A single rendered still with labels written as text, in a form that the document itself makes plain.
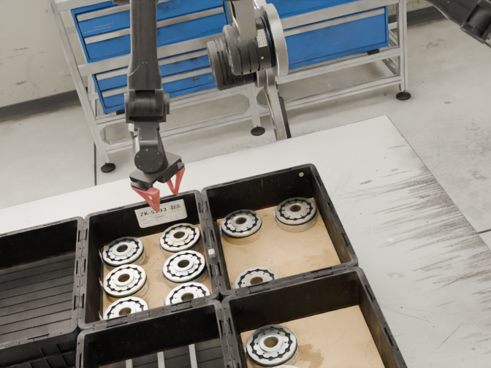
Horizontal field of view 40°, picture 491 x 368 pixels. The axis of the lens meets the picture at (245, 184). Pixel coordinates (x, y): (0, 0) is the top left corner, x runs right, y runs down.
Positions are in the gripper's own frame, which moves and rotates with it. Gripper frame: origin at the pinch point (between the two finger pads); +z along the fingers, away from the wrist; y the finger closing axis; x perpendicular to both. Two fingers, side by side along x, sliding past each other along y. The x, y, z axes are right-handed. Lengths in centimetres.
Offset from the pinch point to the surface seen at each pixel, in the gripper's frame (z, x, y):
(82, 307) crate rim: 13.0, 6.1, -25.1
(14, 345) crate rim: 12.7, 11.2, -39.3
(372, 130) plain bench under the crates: 38, -1, 90
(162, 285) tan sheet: 23.3, 3.4, -5.6
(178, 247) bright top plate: 20.6, 6.1, 4.5
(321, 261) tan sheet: 23.5, -26.3, 18.1
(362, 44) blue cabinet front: 74, 66, 207
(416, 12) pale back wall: 104, 84, 310
